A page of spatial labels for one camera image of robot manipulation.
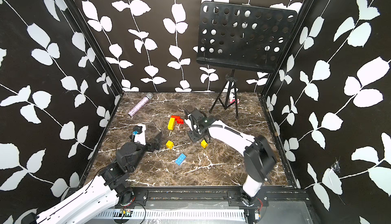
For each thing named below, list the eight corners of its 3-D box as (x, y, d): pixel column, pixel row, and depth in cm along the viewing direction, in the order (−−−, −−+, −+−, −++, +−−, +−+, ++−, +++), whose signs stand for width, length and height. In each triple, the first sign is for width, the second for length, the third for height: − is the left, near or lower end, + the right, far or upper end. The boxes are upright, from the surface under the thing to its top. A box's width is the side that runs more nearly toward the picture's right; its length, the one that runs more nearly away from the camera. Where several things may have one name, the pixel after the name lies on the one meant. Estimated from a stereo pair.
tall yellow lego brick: (167, 129, 102) (167, 126, 99) (170, 119, 107) (170, 117, 104) (173, 130, 101) (172, 127, 99) (176, 120, 106) (175, 117, 104)
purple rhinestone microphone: (128, 114, 108) (126, 111, 106) (150, 95, 121) (149, 92, 119) (131, 116, 107) (130, 113, 105) (153, 96, 120) (152, 93, 118)
